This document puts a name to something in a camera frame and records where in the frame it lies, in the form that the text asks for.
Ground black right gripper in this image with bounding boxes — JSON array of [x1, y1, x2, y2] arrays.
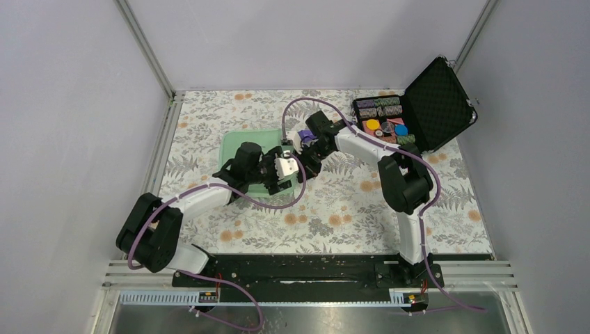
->
[[292, 141, 333, 184]]

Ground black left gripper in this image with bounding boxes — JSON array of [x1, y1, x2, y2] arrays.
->
[[246, 147, 292, 193]]

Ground mint green medicine case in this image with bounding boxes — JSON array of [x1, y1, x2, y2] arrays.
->
[[218, 129, 295, 198]]

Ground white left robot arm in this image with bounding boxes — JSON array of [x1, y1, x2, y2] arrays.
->
[[115, 142, 300, 286]]

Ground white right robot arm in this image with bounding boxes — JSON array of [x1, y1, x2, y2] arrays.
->
[[287, 111, 434, 287]]

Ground purple cylindrical tube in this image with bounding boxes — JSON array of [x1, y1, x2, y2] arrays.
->
[[297, 129, 317, 145]]

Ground floral table mat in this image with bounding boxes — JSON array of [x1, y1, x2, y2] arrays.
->
[[159, 90, 493, 253]]

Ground black poker chip case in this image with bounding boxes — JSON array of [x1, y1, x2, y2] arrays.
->
[[352, 56, 478, 152]]

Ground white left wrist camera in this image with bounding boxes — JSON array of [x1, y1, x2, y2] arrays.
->
[[274, 157, 299, 180]]

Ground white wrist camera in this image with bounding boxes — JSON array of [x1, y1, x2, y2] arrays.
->
[[287, 132, 303, 154], [274, 157, 299, 180]]

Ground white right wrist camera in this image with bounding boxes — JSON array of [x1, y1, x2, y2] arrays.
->
[[287, 132, 303, 154]]

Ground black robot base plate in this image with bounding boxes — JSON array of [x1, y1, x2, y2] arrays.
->
[[171, 253, 446, 304]]

